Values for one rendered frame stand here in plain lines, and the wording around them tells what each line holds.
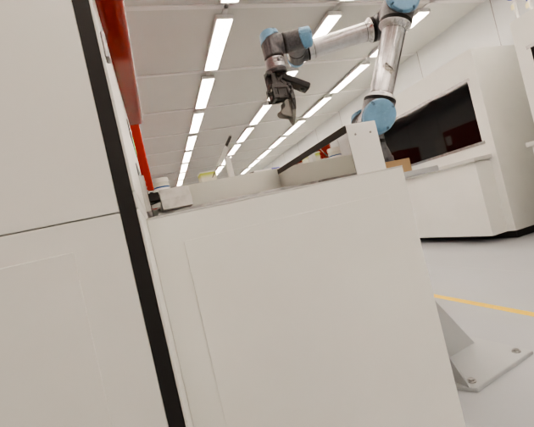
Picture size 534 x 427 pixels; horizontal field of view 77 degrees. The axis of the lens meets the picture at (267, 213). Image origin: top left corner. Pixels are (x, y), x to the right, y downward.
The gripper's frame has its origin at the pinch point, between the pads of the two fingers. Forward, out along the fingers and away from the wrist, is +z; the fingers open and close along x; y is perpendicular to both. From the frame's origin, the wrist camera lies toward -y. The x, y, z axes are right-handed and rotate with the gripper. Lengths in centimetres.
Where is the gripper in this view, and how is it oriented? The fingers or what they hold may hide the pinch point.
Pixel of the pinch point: (294, 121)
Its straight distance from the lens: 133.1
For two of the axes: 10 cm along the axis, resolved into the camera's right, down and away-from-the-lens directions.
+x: 3.0, -0.9, -9.5
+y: -9.3, 2.1, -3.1
